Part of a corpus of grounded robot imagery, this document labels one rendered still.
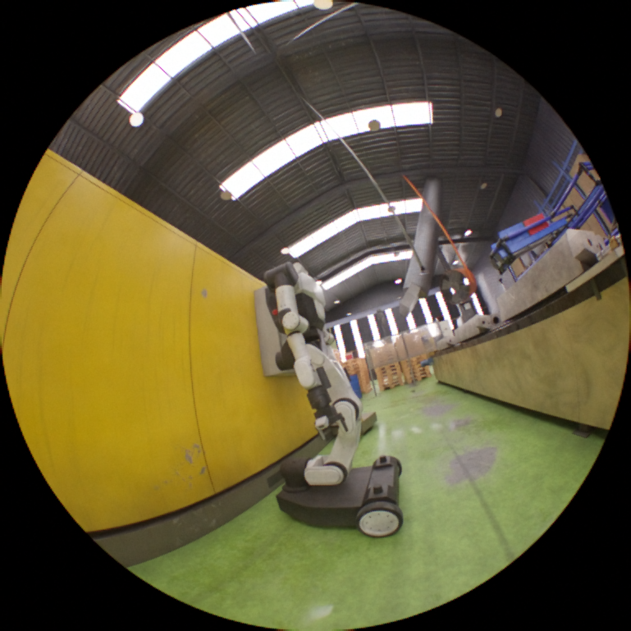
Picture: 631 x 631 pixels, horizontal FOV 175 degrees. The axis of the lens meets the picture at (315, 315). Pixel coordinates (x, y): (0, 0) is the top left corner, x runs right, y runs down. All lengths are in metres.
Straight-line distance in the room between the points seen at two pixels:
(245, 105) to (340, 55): 3.90
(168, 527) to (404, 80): 10.83
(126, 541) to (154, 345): 0.98
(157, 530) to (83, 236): 1.36
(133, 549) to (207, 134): 9.47
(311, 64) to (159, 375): 9.29
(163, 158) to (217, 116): 2.55
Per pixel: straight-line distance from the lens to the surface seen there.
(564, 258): 1.23
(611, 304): 1.12
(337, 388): 1.02
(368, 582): 0.92
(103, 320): 1.07
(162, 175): 9.81
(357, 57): 9.35
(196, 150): 9.33
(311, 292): 1.08
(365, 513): 0.97
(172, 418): 1.13
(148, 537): 1.20
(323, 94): 9.47
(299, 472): 1.21
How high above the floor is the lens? 0.76
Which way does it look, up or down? 19 degrees up
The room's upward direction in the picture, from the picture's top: 12 degrees counter-clockwise
